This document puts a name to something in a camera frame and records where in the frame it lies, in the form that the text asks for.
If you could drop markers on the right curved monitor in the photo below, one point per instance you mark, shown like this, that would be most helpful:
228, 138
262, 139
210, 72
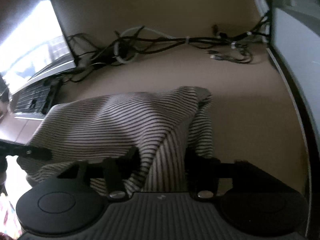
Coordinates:
295, 39

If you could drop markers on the left computer monitor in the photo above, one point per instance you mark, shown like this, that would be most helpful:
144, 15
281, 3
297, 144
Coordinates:
33, 45

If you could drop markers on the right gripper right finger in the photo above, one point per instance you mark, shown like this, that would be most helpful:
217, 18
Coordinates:
206, 175

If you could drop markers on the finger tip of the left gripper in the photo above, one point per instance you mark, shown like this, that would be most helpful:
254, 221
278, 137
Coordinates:
9, 148

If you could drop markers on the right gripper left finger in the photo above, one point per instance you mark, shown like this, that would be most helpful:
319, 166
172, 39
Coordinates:
115, 170

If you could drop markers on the black keyboard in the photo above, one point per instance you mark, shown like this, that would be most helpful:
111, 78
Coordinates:
35, 101

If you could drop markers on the striped white black garment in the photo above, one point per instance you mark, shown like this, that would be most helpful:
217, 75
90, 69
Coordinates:
164, 126

